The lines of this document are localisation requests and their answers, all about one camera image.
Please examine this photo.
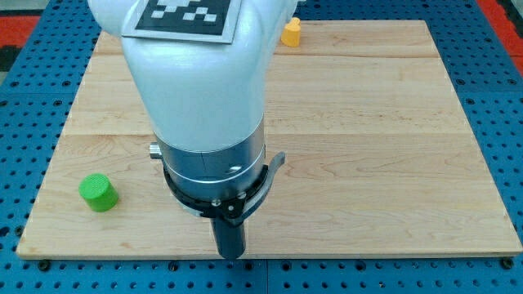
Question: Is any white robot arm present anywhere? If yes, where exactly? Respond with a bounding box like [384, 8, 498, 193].
[88, 0, 297, 201]

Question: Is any wooden board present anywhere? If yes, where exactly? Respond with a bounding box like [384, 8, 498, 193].
[16, 20, 522, 260]

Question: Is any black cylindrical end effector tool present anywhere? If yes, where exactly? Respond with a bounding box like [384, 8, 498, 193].
[211, 218, 246, 260]

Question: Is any black white fiducial marker tag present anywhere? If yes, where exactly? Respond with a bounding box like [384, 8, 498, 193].
[122, 0, 242, 44]

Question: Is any green cylinder block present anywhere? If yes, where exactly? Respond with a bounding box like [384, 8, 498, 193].
[78, 173, 118, 212]

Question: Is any black clamp ring with lever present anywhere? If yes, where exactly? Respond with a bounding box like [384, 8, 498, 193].
[163, 151, 286, 228]

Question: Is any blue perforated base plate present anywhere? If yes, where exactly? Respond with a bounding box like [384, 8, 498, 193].
[1, 0, 522, 293]

